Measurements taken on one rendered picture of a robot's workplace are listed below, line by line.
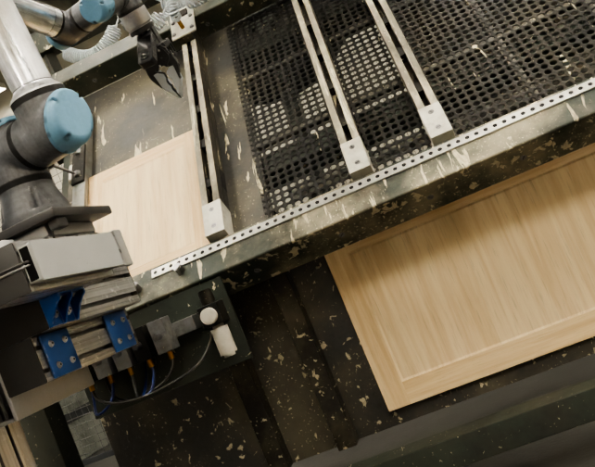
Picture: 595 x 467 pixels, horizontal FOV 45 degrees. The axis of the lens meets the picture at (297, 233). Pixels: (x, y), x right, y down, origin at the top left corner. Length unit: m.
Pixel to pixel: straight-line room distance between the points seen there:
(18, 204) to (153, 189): 0.88
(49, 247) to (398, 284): 1.17
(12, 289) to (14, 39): 0.55
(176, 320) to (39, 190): 0.63
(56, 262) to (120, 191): 1.22
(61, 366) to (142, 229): 0.92
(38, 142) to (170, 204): 0.84
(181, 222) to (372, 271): 0.60
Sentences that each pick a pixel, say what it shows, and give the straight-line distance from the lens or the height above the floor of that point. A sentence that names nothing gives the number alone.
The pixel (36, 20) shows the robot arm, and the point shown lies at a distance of 1.90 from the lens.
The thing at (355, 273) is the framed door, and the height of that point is 0.67.
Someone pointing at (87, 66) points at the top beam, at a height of 1.81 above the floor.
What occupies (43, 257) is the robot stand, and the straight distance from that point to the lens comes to 1.24.
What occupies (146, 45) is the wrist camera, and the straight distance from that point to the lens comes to 1.96.
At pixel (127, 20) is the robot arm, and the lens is 1.99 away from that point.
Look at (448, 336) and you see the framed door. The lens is 2.15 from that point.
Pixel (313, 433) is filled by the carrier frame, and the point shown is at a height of 0.26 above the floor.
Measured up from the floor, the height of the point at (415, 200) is 0.79.
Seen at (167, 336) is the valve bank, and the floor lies 0.71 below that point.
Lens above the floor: 0.73
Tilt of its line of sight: 3 degrees up
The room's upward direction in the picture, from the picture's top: 23 degrees counter-clockwise
